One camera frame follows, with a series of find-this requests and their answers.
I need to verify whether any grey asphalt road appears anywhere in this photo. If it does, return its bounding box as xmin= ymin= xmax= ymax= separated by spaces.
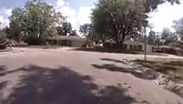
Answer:
xmin=0 ymin=33 xmax=183 ymax=104

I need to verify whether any broken concrete kerb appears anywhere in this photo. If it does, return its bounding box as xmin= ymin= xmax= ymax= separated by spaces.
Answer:
xmin=119 ymin=57 xmax=183 ymax=104

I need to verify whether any grass verge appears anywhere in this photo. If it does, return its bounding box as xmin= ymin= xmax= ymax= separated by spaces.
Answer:
xmin=129 ymin=52 xmax=183 ymax=85

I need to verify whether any thin pole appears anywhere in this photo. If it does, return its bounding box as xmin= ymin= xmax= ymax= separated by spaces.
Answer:
xmin=140 ymin=19 xmax=152 ymax=63

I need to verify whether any broad green tree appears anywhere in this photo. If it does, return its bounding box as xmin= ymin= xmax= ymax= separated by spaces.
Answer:
xmin=5 ymin=0 xmax=68 ymax=49

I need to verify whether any low dark house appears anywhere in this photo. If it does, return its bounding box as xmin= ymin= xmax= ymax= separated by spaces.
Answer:
xmin=154 ymin=43 xmax=183 ymax=56

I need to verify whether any large leafy tree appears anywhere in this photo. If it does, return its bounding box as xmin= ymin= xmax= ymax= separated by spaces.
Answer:
xmin=85 ymin=0 xmax=152 ymax=53

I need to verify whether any low pale house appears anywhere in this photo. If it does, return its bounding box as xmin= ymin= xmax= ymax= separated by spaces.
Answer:
xmin=102 ymin=35 xmax=156 ymax=57

